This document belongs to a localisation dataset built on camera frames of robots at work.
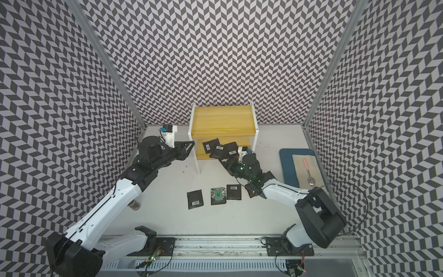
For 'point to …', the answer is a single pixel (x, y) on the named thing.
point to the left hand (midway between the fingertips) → (192, 144)
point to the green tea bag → (218, 195)
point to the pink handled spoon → (310, 180)
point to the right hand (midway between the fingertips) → (219, 164)
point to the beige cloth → (314, 170)
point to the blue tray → (289, 173)
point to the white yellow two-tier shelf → (228, 123)
